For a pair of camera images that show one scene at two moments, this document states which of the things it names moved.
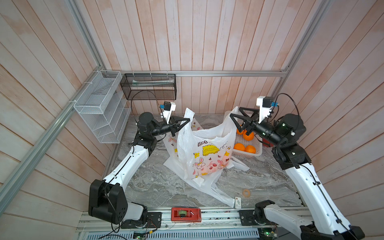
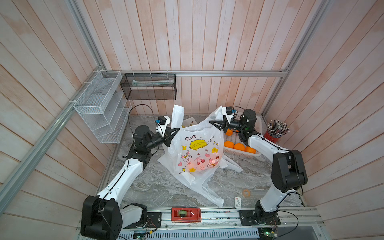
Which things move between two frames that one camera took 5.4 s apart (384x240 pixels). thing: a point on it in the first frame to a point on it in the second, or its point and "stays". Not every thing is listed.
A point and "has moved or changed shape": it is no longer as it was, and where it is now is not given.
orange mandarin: [239, 146] to [228, 144]
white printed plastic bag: [203, 154] has moved or changed shape
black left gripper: [176, 127] to [168, 135]
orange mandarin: [250, 148] stays
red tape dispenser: [186, 215] stays
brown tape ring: [246, 193] stays
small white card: [238, 202] stays
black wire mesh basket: [149, 86] stays
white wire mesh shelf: [105, 107] stays
